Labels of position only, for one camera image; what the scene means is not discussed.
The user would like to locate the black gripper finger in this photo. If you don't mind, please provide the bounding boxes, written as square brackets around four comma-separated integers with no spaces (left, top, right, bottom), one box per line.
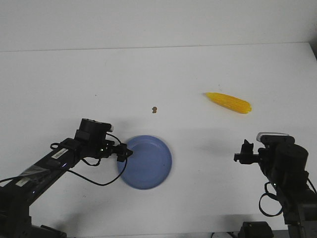
[116,143,133,162]
[240,139,254,154]

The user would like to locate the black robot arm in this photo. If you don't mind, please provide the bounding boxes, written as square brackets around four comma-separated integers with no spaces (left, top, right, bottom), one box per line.
[0,119,133,238]
[234,135,317,238]

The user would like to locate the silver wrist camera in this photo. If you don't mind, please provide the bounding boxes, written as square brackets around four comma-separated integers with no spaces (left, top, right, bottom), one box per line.
[256,132,289,142]
[107,125,114,132]

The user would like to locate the blue round plate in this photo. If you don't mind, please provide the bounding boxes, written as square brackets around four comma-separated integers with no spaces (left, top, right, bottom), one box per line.
[117,135,172,190]

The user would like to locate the yellow corn cob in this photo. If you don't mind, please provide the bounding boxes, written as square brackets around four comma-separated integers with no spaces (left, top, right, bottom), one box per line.
[205,92,252,114]

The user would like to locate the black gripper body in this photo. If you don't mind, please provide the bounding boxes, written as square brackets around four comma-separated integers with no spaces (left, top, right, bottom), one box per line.
[234,148,269,165]
[98,140,116,159]

